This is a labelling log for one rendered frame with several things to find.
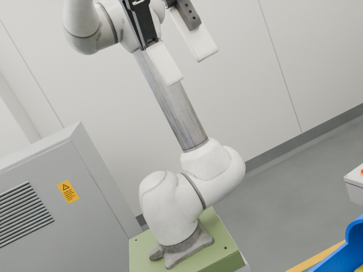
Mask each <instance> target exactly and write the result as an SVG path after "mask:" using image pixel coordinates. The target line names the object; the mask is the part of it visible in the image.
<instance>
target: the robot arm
mask: <svg viewBox="0 0 363 272"><path fill-rule="evenodd" d="M164 2H165V5H164ZM165 7H167V8H165ZM165 9H169V10H168V13H169V14H170V16H171V18H172V20H173V21H174V23H175V25H176V27H177V28H178V30H179V32H180V33H181V35H182V37H183V39H184V41H185V42H186V44H187V45H188V47H189V49H190V50H191V52H192V54H193V56H194V57H195V59H196V61H197V63H200V62H201V61H203V60H205V59H206V58H208V57H210V56H212V55H213V54H215V53H217V52H218V48H217V46H216V44H215V43H214V41H213V39H212V37H211V36H210V34H209V32H208V30H207V28H206V27H205V25H204V23H203V21H202V20H201V18H200V17H199V15H198V13H197V11H196V9H195V8H194V6H193V4H192V2H191V1H190V0H102V1H99V2H97V3H95V4H94V3H93V0H64V9H63V14H62V28H63V32H64V36H65V38H66V40H67V42H68V43H69V45H70V46H71V47H72V48H73V49H74V50H75V51H76V52H78V53H80V54H82V55H92V54H95V53H97V52H98V51H100V50H102V49H105V48H107V47H110V46H113V45H115V44H117V43H120V44H121V45H122V46H123V47H124V48H125V49H126V50H127V51H128V52H129V53H132V54H133V56H134V57H135V59H136V61H137V63H138V65H139V67H140V69H141V71H142V73H143V75H144V77H145V79H146V81H147V83H148V85H149V87H150V89H151V90H152V92H153V94H154V96H155V98H156V100H157V102H158V104H159V106H160V108H161V109H162V112H163V114H164V116H165V118H166V120H167V122H168V123H169V125H170V127H171V129H172V131H173V133H174V135H175V137H176V139H177V140H178V142H179V144H180V146H181V148H182V150H183V151H182V153H181V157H180V162H181V166H182V169H183V171H182V172H180V173H178V174H174V173H173V172H170V171H157V172H154V173H152V174H150V175H148V176H147V177H146V178H145V179H144V180H143V181H142V182H141V183H140V186H139V192H138V196H139V204H140V208H141V210H142V213H143V216H144V218H145V221H146V223H147V224H148V226H149V228H150V229H151V231H152V233H153V234H154V236H155V237H156V238H157V241H156V243H157V246H156V247H155V248H154V249H152V250H151V251H150V252H149V253H148V256H149V259H150V260H151V261H154V260H156V259H159V258H161V257H164V259H165V267H166V269H167V270H171V269H173V268H174V267H175V266H176V265H177V264H179V263H180V262H181V261H183V260H185V259H187V258H188V257H190V256H192V255H193V254H195V253H196V252H198V251H200V250H202V249H203V248H205V247H208V246H210V245H212V244H213V243H214V238H213V237H212V236H211V235H209V234H208V233H207V232H206V230H205V229H204V227H203V226H202V225H201V223H200V219H199V216H200V214H201V213H202V212H203V211H204V210H205V209H207V208H209V207H211V206H213V205H214V204H216V203H217V202H219V201H220V200H222V199H223V198H224V197H226V196H227V195H229V194H230V193H231V192H232V191H233V190H234V189H235V188H236V187H237V186H238V185H239V184H240V182H241V181H242V179H243V177H244V175H245V169H246V166H245V162H244V160H243V158H242V156H241V155H240V154H239V153H238V152H237V151H236V150H235V149H233V148H231V147H228V146H222V145H221V144H220V143H219V141H217V140H216V139H213V138H208V137H207V135H206V132H205V130H204V128H203V126H202V124H201V122H200V120H199V118H198V116H197V114H196V112H195V110H194V108H193V106H192V104H191V102H190V100H189V98H188V96H187V94H186V92H185V90H184V88H183V86H182V84H181V80H182V79H183V78H184V77H183V75H182V74H181V72H180V70H179V68H178V67H177V65H176V64H175V62H174V60H173V59H172V57H171V55H170V53H169V52H168V50H167V48H166V47H165V45H164V43H163V41H162V40H161V37H162V32H161V29H160V25H161V24H162V23H163V21H164V18H165Z"/></svg>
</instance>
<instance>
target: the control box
mask: <svg viewBox="0 0 363 272"><path fill-rule="evenodd" d="M362 169H363V164H361V165H360V166H358V167H357V168H355V169H354V170H352V171H351V172H350V173H348V174H347V175H345V176H344V181H345V183H346V187H347V190H348V194H349V198H350V200H351V202H354V203H356V204H359V205H361V206H363V174H362V173H361V170H362Z"/></svg>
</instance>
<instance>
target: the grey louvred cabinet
mask: <svg viewBox="0 0 363 272"><path fill-rule="evenodd" d="M141 233H143V230H142V228H141V226H140V225H139V223H138V221H137V219H136V218H135V216H134V214H133V212H132V210H131V209H130V207H129V205H128V204H127V202H126V200H125V198H124V197H123V195H122V193H121V191H120V190H119V188H118V186H117V184H116V182H115V181H114V179H113V177H112V175H111V174H110V172H109V170H108V168H107V166H106V165H105V163H104V161H103V159H102V158H101V156H100V154H99V153H98V151H97V149H96V147H95V145H94V144H93V142H92V140H91V138H90V137H89V135H88V133H87V131H86V129H85V128H84V126H83V124H82V122H81V121H79V122H77V123H75V124H73V125H71V126H69V127H67V128H64V129H62V130H60V131H58V132H56V133H54V134H52V135H50V136H48V137H46V138H43V139H41V140H39V141H37V142H34V143H33V144H31V145H29V146H27V147H24V148H22V149H20V150H18V151H16V152H13V153H11V154H9V155H7V156H5V157H3V158H1V159H0V272H130V271H129V239H131V238H133V237H135V236H137V235H139V234H141Z"/></svg>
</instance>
